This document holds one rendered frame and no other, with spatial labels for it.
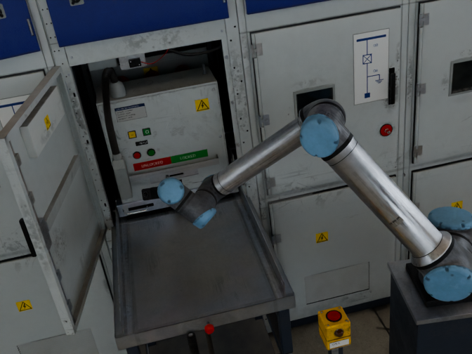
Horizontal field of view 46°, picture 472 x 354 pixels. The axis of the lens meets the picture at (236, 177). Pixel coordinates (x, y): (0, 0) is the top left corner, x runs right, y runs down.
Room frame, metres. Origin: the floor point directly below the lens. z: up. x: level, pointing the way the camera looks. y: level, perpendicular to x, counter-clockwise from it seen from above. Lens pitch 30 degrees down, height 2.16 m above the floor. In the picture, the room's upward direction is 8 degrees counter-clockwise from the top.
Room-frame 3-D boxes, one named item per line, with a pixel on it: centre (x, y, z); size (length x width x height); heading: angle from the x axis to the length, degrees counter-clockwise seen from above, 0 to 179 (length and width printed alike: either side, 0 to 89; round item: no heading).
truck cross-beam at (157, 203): (2.13, 0.27, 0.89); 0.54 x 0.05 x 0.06; 98
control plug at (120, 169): (2.02, 0.46, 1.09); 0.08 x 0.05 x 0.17; 8
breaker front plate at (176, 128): (2.12, 0.26, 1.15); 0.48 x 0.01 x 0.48; 98
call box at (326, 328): (1.27, -0.24, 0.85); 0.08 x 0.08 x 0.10; 8
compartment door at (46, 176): (1.73, 0.63, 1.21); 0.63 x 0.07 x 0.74; 178
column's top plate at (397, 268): (1.51, -0.69, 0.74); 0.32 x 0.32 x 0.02; 0
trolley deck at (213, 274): (1.74, 0.21, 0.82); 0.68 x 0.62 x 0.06; 8
